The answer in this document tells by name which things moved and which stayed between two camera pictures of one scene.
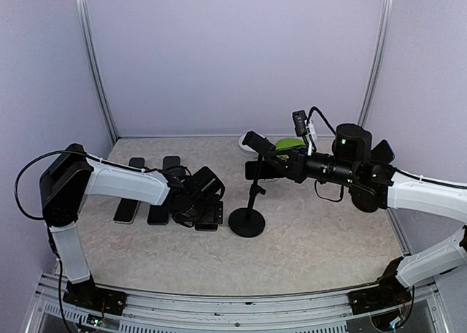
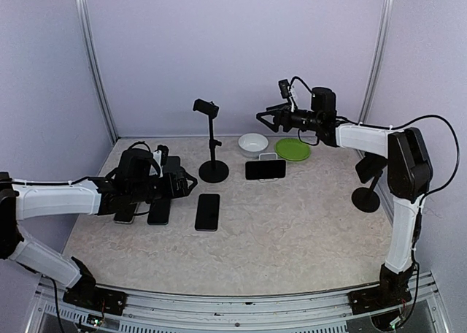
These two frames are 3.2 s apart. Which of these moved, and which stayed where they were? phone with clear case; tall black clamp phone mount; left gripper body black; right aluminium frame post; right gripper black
Moved: right gripper black; tall black clamp phone mount; left gripper body black
Stayed: right aluminium frame post; phone with clear case
